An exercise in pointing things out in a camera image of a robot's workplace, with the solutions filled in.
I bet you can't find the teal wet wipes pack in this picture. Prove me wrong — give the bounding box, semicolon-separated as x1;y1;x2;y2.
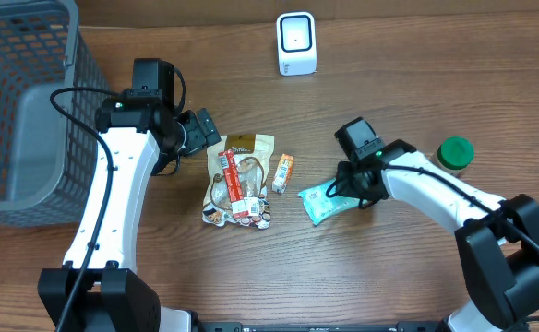
298;179;360;226

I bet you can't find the small orange box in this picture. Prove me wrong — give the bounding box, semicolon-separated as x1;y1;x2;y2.
271;154;294;194

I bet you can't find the green lid jar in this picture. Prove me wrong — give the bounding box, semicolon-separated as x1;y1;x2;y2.
435;136;474;176

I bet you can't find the snack bag with red label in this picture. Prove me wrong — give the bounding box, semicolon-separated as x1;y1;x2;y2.
201;134;275;230

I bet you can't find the red stick snack packet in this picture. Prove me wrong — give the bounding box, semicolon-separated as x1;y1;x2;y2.
219;149;248;219

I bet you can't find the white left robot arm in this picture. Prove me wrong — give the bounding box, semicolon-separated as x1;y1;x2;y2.
38;58;221;331

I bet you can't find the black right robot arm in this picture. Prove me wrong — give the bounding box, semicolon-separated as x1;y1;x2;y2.
327;117;539;331

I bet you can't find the white barcode scanner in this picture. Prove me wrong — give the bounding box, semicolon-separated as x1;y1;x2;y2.
276;11;317;77

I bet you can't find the grey plastic shopping basket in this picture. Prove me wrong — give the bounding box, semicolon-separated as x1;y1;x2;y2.
0;0;109;227

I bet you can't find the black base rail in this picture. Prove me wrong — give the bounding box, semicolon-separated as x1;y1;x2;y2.
193;321;442;332

